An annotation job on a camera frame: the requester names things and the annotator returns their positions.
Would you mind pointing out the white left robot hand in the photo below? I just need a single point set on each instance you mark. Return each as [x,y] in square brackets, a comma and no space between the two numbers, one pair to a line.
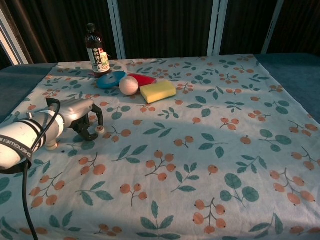
[77,111]

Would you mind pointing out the white chess piece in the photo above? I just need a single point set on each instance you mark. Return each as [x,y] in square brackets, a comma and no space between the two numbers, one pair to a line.
[52,146]

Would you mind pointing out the blue round disc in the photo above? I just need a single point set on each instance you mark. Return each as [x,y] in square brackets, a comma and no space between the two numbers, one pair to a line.
[110,80]

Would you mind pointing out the white ball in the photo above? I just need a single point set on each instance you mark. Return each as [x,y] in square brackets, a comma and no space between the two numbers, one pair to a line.
[128,86]

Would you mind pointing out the dark brown labelled bottle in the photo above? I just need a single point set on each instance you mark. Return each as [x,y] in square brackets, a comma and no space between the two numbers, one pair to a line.
[96,45]

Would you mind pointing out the red plastic cup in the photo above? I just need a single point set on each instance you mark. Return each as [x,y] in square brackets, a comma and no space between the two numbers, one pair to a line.
[146,79]

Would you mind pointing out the yellow sponge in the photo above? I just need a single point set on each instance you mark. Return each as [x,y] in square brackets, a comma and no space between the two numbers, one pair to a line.
[157,91]

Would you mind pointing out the dark pleated screen panel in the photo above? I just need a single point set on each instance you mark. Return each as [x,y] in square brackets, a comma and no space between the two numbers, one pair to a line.
[165,25]
[245,25]
[300,25]
[62,25]

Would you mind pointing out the floral berry tablecloth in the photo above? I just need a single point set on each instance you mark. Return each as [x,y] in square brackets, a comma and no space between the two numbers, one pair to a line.
[175,150]

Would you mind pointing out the white screen frame post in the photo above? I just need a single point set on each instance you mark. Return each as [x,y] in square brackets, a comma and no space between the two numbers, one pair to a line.
[11,43]
[116,27]
[215,27]

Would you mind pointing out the grey screen frame post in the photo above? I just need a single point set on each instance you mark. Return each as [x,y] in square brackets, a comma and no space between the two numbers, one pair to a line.
[271,27]

